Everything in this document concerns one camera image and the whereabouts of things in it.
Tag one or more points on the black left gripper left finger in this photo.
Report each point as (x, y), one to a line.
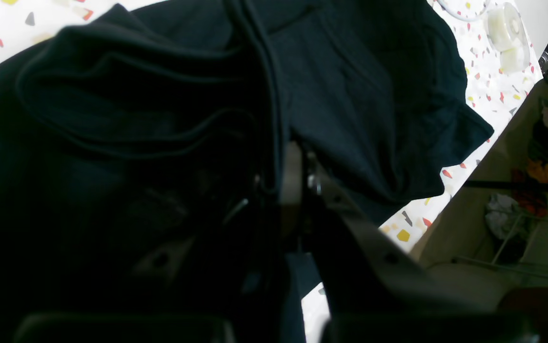
(150, 270)

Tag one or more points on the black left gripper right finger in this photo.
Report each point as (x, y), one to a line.
(375, 292)

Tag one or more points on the black t-shirt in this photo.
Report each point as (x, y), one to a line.
(183, 96)

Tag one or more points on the clear jar with yellow content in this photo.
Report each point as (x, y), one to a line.
(507, 35)

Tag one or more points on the terrazzo pattern tablecloth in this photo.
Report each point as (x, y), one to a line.
(24, 23)

